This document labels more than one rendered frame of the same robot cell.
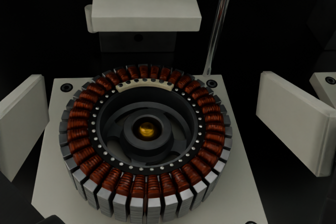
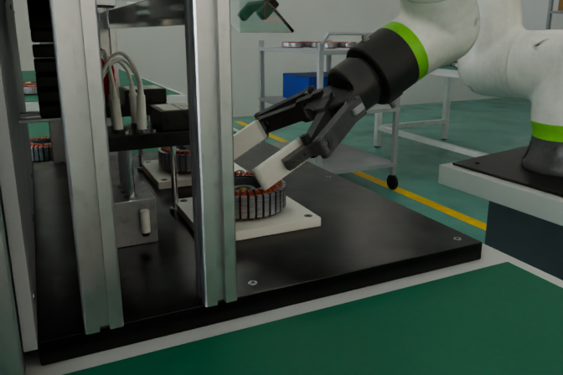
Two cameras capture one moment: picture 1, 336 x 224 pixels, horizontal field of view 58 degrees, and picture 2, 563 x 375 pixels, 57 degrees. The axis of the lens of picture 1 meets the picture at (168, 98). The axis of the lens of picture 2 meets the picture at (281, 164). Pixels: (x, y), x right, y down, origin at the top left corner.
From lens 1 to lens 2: 69 cm
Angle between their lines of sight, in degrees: 88
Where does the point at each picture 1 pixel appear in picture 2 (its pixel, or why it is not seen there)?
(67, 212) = (290, 215)
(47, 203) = (289, 219)
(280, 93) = (236, 138)
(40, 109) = (266, 173)
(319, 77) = (162, 181)
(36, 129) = (276, 172)
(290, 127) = (249, 140)
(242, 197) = not seen: hidden behind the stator
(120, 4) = not seen: hidden behind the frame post
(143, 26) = not seen: hidden behind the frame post
